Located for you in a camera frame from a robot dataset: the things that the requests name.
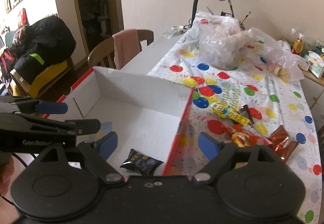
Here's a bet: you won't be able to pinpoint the plastic bag with cookies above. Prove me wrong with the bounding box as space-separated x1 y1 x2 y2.
249 27 308 83

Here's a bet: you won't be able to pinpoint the pink towel on chair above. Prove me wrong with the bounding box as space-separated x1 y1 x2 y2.
113 29 141 69

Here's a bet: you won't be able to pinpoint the black cable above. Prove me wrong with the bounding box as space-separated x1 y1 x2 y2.
0 153 36 205

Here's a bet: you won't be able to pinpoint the black candy packet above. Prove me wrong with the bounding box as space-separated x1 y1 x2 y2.
120 148 164 176

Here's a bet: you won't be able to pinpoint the black jacket pile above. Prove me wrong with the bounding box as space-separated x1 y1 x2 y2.
10 15 76 84

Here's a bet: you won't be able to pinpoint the red orange snack bag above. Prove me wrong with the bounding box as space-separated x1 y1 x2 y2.
227 124 272 148

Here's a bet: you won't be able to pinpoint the wooden chair left side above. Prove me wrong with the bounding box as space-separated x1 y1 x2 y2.
87 30 154 69

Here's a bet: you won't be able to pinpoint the large clear plastic bag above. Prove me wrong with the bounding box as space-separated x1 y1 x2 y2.
191 11 256 71

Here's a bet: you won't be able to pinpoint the balloon birthday tablecloth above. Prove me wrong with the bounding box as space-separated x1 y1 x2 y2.
150 29 322 223

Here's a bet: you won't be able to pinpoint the person left hand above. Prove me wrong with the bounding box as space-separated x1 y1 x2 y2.
0 157 14 197

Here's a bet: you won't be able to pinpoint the dark brown chocolate wrapper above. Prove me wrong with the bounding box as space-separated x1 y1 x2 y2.
238 105 254 124

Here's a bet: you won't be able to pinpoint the yellow cushioned armchair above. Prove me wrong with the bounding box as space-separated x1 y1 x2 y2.
9 58 74 98

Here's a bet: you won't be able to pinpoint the red white cardboard box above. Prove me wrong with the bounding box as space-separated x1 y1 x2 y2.
49 67 192 175

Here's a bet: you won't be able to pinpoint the yellow minion candy pack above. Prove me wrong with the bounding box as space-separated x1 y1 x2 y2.
210 102 250 126

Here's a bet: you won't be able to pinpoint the light blue cracker packet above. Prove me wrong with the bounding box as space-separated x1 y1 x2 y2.
92 122 112 139

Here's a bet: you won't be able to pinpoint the dark red foil snack bag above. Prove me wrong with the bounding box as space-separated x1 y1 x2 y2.
268 125 299 163

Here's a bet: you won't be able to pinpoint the glass jar amber contents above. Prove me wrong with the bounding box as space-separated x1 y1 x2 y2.
288 28 305 55

